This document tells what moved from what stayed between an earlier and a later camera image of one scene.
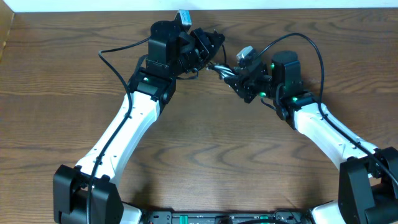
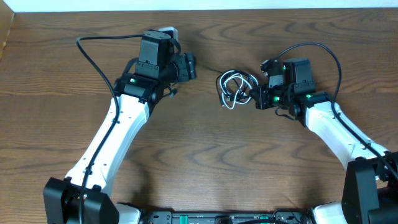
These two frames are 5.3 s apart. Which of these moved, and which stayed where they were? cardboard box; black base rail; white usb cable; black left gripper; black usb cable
Moved: white usb cable; black left gripper; black usb cable
Stayed: black base rail; cardboard box
